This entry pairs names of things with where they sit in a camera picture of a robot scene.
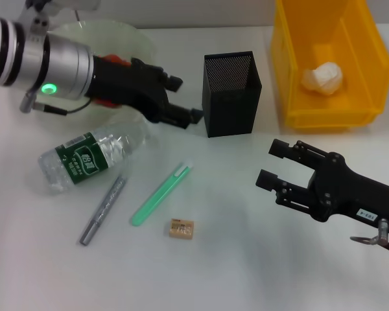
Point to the mint green pen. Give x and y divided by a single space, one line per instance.
155 197

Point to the clear green-label water bottle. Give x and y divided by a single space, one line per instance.
84 158

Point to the black mesh pen holder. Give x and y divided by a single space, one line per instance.
230 103

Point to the small tan eraser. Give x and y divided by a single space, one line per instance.
181 229

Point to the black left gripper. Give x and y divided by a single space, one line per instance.
126 85

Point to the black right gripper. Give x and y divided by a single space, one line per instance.
350 191

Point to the pale green wavy fruit plate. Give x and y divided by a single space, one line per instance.
123 35

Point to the white paper ball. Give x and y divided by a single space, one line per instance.
324 79

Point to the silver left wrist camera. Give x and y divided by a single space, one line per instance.
68 3

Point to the grey marker pen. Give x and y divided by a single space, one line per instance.
100 214

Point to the yellow plastic bin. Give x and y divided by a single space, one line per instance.
360 64

